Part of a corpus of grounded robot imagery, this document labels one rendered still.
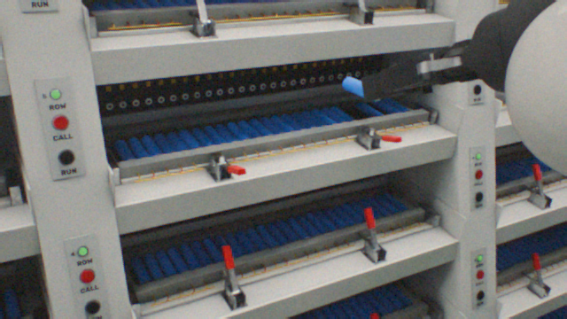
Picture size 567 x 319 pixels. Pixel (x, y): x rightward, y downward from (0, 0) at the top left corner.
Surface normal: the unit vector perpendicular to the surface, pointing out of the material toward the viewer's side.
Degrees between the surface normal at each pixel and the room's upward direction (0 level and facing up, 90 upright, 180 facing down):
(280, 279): 19
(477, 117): 90
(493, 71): 114
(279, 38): 109
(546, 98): 92
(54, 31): 90
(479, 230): 90
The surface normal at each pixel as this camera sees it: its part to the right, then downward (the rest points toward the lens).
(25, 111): 0.48, 0.15
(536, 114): -0.90, 0.32
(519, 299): 0.07, -0.87
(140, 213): 0.48, 0.45
